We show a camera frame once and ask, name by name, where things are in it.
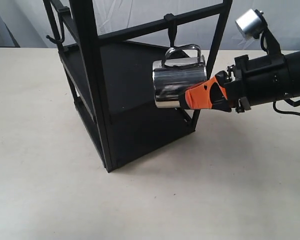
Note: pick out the stainless steel mug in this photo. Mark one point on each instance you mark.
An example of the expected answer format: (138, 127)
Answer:
(172, 77)

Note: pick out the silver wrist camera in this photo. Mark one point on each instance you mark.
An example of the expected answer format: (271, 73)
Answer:
(251, 24)

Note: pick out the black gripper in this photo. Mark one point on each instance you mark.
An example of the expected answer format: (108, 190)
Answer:
(266, 79)

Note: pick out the black metal shelf rack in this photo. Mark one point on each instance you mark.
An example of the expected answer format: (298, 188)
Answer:
(110, 78)

